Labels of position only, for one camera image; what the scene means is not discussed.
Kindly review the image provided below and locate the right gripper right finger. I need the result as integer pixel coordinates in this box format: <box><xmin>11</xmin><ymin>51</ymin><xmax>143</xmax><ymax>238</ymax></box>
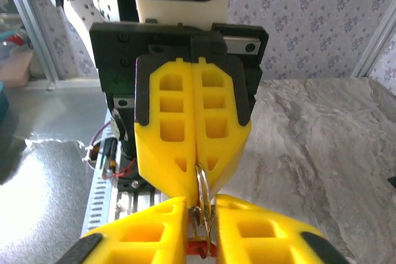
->
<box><xmin>215</xmin><ymin>194</ymin><xmax>350</xmax><ymax>264</ymax></box>

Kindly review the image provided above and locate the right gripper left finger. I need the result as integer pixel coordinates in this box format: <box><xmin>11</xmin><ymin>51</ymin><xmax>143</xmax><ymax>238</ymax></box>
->
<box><xmin>61</xmin><ymin>195</ymin><xmax>189</xmax><ymax>264</ymax></box>

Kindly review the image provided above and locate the large gold key ring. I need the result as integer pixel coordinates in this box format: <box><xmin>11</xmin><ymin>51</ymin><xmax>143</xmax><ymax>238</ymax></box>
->
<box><xmin>194</xmin><ymin>164</ymin><xmax>215</xmax><ymax>231</ymax></box>

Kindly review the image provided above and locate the brass key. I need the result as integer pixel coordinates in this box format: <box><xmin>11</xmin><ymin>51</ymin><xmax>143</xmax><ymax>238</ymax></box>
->
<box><xmin>189</xmin><ymin>207</ymin><xmax>202</xmax><ymax>240</ymax></box>

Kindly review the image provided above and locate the red plastic key tag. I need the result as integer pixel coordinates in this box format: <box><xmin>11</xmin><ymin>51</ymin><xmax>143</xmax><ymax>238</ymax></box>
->
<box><xmin>185</xmin><ymin>236</ymin><xmax>217</xmax><ymax>260</ymax></box>

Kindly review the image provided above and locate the grey metal panel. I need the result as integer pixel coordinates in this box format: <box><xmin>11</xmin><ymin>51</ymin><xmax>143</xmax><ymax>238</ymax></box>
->
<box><xmin>0</xmin><ymin>90</ymin><xmax>109</xmax><ymax>264</ymax></box>

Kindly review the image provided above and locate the pink box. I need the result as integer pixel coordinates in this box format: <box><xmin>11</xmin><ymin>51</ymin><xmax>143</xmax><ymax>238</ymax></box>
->
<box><xmin>0</xmin><ymin>50</ymin><xmax>35</xmax><ymax>88</ymax></box>

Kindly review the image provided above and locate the teal container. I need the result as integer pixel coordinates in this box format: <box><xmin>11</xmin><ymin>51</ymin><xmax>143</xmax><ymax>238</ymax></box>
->
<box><xmin>0</xmin><ymin>81</ymin><xmax>10</xmax><ymax>122</ymax></box>

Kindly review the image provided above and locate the wide aluminium frame rail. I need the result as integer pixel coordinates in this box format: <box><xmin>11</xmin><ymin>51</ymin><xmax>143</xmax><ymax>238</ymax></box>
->
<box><xmin>114</xmin><ymin>189</ymin><xmax>174</xmax><ymax>224</ymax></box>

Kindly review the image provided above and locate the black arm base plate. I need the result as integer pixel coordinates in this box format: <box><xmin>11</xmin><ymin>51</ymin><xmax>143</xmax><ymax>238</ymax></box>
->
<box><xmin>116</xmin><ymin>164</ymin><xmax>158</xmax><ymax>194</ymax></box>

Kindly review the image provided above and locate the slotted grey cable duct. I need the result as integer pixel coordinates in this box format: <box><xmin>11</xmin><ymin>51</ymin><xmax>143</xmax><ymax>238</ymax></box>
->
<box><xmin>80</xmin><ymin>152</ymin><xmax>124</xmax><ymax>237</ymax></box>

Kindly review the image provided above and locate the aluminium table edge rail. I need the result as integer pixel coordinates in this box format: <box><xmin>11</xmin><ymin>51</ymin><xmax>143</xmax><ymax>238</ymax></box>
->
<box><xmin>27</xmin><ymin>77</ymin><xmax>105</xmax><ymax>92</ymax></box>

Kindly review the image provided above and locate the aluminium frame post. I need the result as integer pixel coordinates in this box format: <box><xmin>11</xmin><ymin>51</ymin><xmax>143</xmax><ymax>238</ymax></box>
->
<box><xmin>351</xmin><ymin>0</ymin><xmax>396</xmax><ymax>79</ymax></box>
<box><xmin>4</xmin><ymin>0</ymin><xmax>61</xmax><ymax>84</ymax></box>

